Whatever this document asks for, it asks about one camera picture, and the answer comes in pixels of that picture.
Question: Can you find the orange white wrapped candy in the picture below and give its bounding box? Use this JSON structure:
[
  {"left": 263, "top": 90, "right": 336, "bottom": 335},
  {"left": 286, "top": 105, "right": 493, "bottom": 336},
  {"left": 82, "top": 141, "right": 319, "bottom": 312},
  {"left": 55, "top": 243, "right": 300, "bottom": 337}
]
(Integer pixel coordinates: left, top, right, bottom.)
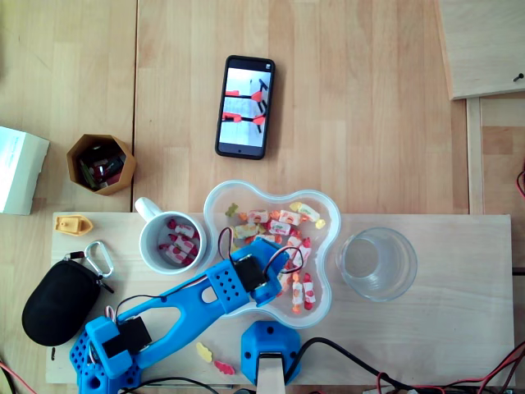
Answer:
[
  {"left": 290, "top": 273, "right": 305, "bottom": 316},
  {"left": 282, "top": 234, "right": 304, "bottom": 262},
  {"left": 268, "top": 208, "right": 307, "bottom": 227},
  {"left": 239, "top": 208, "right": 272, "bottom": 225}
]

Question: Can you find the black smartphone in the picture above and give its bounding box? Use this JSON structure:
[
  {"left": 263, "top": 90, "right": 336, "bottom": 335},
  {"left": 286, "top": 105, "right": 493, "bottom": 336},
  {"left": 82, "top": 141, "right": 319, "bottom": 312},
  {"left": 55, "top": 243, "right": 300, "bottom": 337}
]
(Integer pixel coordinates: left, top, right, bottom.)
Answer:
[{"left": 214, "top": 54, "right": 276, "bottom": 161}]

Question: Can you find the printed paper bowl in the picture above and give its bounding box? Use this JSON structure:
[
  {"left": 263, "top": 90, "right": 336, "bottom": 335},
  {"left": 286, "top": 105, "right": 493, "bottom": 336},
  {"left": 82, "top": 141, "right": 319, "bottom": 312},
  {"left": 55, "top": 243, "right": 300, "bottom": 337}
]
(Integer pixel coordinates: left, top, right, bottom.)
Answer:
[{"left": 191, "top": 179, "right": 342, "bottom": 329}]

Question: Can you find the white ceramic mug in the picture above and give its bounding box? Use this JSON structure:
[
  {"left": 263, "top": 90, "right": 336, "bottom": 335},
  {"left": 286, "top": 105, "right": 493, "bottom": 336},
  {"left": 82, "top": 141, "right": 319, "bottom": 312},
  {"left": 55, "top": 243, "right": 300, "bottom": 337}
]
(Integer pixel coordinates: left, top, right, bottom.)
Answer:
[{"left": 134, "top": 196, "right": 208, "bottom": 275}]

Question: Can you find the brown hexagonal cup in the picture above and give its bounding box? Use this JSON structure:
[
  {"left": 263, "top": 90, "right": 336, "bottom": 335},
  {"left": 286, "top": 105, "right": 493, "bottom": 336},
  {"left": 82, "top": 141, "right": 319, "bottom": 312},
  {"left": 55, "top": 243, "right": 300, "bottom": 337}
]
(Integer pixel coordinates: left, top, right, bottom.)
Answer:
[{"left": 66, "top": 133, "right": 138, "bottom": 196}]

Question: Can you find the clear glass tumbler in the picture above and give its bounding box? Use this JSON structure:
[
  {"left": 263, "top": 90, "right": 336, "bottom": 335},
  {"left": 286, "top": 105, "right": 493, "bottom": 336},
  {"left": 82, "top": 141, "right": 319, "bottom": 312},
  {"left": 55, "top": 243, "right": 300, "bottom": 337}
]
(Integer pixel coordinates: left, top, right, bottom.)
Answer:
[{"left": 335, "top": 227, "right": 418, "bottom": 303}]

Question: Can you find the small red black part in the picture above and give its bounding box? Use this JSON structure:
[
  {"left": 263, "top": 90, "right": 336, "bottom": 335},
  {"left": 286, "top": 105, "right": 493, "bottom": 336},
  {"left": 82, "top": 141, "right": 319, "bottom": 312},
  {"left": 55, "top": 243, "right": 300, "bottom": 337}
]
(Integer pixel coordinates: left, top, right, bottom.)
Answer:
[{"left": 92, "top": 158, "right": 126, "bottom": 181}]

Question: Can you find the silver carabiner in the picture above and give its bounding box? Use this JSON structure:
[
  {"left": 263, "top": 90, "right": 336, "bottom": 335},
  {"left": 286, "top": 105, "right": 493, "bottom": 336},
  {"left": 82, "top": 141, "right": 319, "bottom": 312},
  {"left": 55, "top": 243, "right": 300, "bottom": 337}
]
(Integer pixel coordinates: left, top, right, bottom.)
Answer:
[{"left": 84, "top": 241, "right": 115, "bottom": 279}]

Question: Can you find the red gummy bear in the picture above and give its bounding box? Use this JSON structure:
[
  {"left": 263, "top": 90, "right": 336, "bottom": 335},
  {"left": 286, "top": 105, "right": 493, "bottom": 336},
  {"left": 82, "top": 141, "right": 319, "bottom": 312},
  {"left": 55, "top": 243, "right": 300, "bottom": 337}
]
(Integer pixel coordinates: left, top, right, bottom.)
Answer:
[{"left": 212, "top": 360, "right": 237, "bottom": 377}]

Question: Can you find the yellow 3D-printed boat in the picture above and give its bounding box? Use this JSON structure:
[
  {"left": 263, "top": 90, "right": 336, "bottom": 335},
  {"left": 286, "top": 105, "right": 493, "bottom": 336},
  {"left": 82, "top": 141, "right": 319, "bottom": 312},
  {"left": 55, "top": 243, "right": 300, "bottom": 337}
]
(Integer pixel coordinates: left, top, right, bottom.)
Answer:
[{"left": 55, "top": 213, "right": 94, "bottom": 238}]

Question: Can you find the black zip pouch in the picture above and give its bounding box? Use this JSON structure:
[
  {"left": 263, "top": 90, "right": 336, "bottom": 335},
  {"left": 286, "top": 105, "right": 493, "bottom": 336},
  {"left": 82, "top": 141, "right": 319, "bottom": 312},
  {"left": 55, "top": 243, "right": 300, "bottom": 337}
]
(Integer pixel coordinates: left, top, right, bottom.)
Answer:
[{"left": 21, "top": 250, "right": 116, "bottom": 348}]

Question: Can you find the long light wooden board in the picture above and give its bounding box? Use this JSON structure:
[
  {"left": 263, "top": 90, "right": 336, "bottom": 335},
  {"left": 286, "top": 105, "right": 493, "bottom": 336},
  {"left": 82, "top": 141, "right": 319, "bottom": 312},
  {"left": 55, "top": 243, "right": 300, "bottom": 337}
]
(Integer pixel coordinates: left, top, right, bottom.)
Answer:
[{"left": 45, "top": 212, "right": 516, "bottom": 387}]

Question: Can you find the white cardboard box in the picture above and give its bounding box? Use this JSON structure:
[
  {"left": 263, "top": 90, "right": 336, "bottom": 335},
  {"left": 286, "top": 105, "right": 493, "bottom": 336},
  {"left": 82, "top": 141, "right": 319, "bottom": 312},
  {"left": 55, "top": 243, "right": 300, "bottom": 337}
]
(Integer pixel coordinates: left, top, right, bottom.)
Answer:
[{"left": 0, "top": 126, "right": 51, "bottom": 215}]

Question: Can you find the plywood sheet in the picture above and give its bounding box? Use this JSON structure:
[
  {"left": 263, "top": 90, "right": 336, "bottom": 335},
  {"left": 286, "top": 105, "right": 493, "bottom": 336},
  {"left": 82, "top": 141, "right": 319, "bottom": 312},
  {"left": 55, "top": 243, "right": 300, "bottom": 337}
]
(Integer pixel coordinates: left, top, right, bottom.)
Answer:
[{"left": 436, "top": 0, "right": 525, "bottom": 102}]

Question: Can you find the red black power lead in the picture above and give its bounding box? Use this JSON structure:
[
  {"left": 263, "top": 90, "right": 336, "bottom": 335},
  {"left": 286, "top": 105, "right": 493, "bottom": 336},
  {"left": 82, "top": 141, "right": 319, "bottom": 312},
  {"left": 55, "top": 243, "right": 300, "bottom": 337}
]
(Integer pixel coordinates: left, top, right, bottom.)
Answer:
[{"left": 0, "top": 356, "right": 33, "bottom": 394}]

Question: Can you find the blue post base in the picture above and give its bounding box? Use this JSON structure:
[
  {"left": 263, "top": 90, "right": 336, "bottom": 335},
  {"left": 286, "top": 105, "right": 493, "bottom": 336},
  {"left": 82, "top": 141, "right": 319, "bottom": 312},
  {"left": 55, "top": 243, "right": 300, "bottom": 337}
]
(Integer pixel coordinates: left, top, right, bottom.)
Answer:
[{"left": 240, "top": 321, "right": 303, "bottom": 387}]

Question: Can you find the thick black cable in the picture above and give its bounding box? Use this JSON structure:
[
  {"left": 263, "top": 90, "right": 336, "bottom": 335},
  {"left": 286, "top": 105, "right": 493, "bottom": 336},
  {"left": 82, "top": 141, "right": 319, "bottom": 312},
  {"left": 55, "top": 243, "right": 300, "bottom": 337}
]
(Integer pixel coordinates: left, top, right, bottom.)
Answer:
[{"left": 282, "top": 337, "right": 413, "bottom": 391}]

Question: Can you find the wooden post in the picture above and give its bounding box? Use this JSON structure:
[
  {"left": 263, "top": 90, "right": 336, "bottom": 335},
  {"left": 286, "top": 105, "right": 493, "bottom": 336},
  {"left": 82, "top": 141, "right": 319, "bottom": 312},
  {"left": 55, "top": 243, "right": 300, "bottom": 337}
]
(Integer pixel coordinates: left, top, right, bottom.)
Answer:
[{"left": 256, "top": 353, "right": 286, "bottom": 394}]

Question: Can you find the thin black cable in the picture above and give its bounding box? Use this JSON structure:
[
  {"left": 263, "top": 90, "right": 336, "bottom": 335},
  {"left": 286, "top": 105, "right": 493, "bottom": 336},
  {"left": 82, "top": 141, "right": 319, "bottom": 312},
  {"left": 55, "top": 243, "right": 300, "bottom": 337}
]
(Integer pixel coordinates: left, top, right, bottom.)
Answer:
[{"left": 118, "top": 375, "right": 225, "bottom": 394}]

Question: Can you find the red cable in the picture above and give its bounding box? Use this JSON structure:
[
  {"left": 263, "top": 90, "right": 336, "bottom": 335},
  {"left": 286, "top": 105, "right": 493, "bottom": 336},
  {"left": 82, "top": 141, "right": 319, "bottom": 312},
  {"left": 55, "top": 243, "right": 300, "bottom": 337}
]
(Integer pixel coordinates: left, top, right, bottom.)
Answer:
[{"left": 375, "top": 340, "right": 525, "bottom": 391}]

